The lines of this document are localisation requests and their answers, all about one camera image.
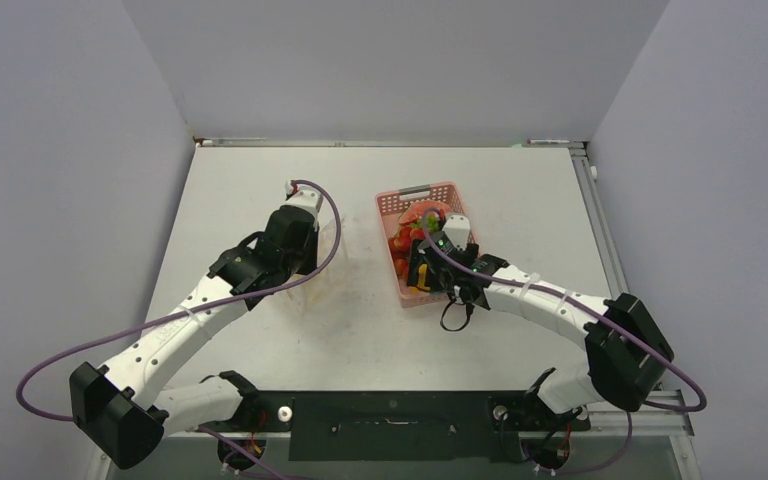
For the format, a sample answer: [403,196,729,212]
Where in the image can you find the clear zip top bag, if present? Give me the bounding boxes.
[277,211,359,313]

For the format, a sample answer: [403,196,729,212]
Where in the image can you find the pink plastic basket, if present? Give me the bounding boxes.
[375,182,478,308]

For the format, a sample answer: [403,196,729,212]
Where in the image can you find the yellow bell pepper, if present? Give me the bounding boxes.
[406,263,432,293]

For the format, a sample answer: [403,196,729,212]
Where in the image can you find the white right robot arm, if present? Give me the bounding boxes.
[407,236,674,428]

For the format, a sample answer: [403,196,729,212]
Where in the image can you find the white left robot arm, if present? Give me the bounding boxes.
[69,200,319,469]

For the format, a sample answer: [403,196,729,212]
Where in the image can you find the red strawberry cluster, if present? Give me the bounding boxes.
[388,224,425,281]

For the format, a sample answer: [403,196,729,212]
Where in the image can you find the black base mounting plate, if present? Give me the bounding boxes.
[215,391,591,462]

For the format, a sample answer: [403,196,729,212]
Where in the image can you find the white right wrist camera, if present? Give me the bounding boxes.
[434,213,471,254]

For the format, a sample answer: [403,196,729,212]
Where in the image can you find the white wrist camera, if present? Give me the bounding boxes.
[285,180,323,217]
[434,213,471,254]

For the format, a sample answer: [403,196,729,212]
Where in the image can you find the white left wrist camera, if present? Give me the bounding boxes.
[285,180,323,217]

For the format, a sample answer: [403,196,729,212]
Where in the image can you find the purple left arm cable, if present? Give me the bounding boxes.
[15,178,344,423]

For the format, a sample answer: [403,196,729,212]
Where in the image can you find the aluminium rail frame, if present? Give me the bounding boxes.
[523,139,707,479]

